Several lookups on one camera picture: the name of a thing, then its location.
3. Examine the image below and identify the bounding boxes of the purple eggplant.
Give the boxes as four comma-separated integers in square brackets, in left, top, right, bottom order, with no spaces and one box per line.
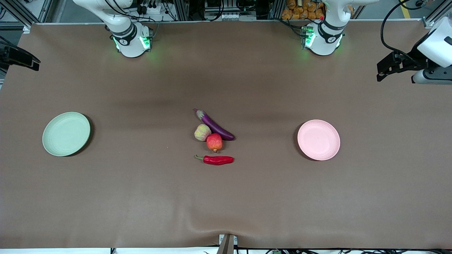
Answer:
[193,108,235,141]

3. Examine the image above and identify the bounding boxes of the green pink round fruit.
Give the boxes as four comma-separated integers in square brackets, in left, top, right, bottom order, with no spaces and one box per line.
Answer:
[194,124,212,141]

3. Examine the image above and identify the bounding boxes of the red yellow pomegranate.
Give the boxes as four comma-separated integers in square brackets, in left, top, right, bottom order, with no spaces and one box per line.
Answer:
[206,133,223,153]

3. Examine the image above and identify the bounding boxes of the light green plate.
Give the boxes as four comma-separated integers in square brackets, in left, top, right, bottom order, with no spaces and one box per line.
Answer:
[42,112,91,157]

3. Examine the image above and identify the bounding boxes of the pink plate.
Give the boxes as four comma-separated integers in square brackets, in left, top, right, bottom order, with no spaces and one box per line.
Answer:
[297,120,341,161]

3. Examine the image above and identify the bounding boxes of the orange toy bread pile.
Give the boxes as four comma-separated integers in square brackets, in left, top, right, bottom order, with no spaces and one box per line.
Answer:
[281,0,325,20]

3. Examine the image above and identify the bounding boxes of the white power strip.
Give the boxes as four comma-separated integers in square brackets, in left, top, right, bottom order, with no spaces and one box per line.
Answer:
[139,2,163,15]

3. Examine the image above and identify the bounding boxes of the grey electronics box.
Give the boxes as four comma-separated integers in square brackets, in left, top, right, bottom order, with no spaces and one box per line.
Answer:
[204,0,256,21]

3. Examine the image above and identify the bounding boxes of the red chili pepper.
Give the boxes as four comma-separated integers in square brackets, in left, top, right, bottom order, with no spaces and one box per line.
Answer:
[195,154,234,166]

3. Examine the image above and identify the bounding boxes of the brown table mat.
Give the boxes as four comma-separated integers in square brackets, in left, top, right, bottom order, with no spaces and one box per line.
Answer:
[0,19,452,249]

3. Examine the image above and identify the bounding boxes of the silver aluminium frame rail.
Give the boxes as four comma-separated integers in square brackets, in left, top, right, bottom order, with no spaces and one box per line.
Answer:
[422,0,452,29]
[0,0,53,30]

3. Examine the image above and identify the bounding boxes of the silver aluminium frame post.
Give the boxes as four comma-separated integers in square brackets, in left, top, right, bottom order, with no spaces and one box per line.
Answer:
[173,0,189,21]
[268,0,285,20]

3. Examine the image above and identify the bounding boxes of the grey metal table bracket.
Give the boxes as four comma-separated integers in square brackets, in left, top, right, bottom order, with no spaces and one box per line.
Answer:
[218,234,238,254]

